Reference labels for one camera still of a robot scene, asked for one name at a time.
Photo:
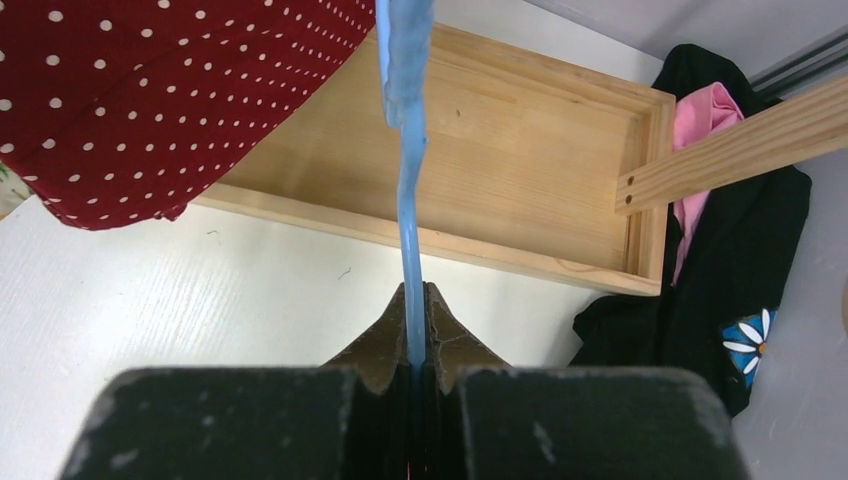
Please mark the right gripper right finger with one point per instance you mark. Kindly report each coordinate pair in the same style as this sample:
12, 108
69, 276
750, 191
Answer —
452, 349

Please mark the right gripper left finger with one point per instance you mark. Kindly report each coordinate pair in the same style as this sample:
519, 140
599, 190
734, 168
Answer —
375, 410

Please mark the blue wire hanger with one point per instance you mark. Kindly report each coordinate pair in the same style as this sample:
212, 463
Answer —
404, 37

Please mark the wooden clothes rack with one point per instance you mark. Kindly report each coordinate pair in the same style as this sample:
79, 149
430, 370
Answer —
534, 165

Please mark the black garment with flower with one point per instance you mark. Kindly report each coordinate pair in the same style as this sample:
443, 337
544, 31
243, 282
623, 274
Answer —
728, 256

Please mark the dark red polka-dot garment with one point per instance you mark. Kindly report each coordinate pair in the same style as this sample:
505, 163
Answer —
115, 112

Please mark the yellow floral print garment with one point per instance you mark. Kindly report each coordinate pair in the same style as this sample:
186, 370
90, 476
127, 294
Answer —
13, 191

